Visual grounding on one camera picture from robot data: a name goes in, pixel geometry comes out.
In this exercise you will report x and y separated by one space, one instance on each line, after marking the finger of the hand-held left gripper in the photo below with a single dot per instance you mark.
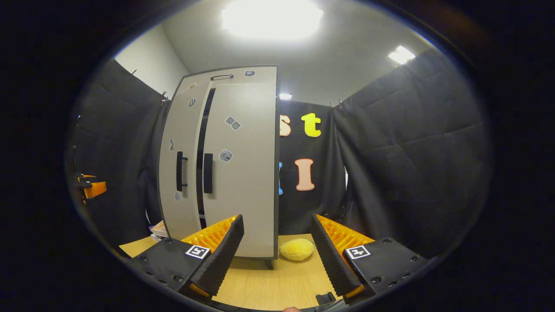
86 176
97 190

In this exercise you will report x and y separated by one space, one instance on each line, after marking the large ceiling light panel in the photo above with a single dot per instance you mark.
272 19

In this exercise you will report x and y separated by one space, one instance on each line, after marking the small ceiling light panel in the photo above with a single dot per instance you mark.
401 55

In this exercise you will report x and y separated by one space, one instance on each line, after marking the distant ceiling light panel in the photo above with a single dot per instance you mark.
285 96

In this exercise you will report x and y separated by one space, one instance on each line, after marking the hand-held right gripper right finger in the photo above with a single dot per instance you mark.
331 260

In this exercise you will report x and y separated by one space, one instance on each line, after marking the grey cabinet drawer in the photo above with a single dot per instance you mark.
256 76

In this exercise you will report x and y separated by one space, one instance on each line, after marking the tan book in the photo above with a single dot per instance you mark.
159 229

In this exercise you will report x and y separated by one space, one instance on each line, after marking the black backdrop cloth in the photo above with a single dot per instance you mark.
412 151

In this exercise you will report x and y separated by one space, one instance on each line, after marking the yellow plush toy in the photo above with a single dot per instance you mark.
297 249

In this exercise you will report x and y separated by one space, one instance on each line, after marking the grey cabinet door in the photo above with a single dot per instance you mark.
247 195
182 130

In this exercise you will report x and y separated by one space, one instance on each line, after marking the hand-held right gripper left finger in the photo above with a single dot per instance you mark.
223 255

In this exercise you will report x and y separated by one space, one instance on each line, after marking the grey shoe cabinet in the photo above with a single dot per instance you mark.
264 173

